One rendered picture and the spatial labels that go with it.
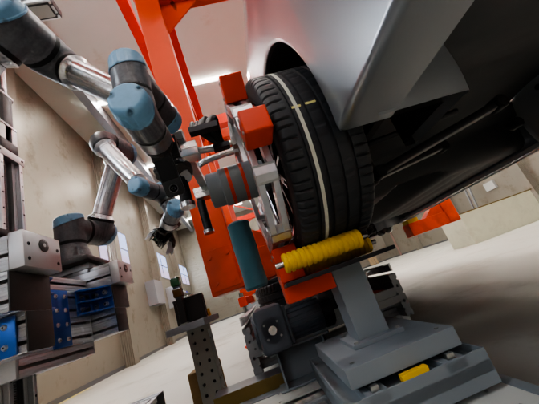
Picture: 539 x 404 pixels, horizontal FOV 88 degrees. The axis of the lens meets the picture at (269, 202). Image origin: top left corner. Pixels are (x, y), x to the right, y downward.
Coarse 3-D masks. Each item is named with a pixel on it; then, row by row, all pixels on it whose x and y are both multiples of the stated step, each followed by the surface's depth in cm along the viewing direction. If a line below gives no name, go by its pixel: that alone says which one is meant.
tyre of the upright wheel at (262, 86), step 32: (256, 96) 83; (288, 96) 76; (320, 96) 76; (288, 128) 72; (320, 128) 73; (352, 128) 74; (288, 160) 72; (320, 160) 73; (352, 160) 74; (320, 192) 74; (352, 192) 77; (320, 224) 80; (352, 224) 84
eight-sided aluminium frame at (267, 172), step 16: (240, 160) 123; (256, 160) 75; (272, 160) 75; (256, 176) 74; (272, 176) 75; (256, 208) 123; (272, 224) 81; (288, 224) 83; (272, 240) 85; (288, 240) 89
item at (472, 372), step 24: (312, 360) 108; (432, 360) 69; (456, 360) 65; (480, 360) 65; (336, 384) 81; (384, 384) 70; (408, 384) 63; (432, 384) 63; (456, 384) 63; (480, 384) 63
